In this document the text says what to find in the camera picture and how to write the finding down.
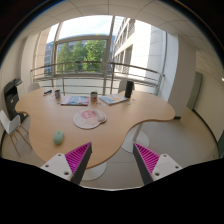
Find black printer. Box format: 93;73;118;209
4;79;25;121

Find black cylindrical speaker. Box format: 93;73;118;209
125;81;134;98

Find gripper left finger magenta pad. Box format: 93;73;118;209
40;142;93;186

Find metal balcony railing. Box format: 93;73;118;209
31;61;165;95

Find wooden curved table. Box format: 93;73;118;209
14;86;177;181

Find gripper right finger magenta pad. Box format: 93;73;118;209
132;142;184;186

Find red blue magazine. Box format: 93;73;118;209
61;96;89;106

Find white chair behind table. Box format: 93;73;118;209
27;83;40;93

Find white chair wooden legs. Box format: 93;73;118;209
0;110;30;152

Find mint green computer mouse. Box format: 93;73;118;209
53;131;64;145

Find round pink mouse pad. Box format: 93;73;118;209
73;109;107;129

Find grey mug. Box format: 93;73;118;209
55;90;61;101

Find light blue book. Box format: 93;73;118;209
100;94;127;105

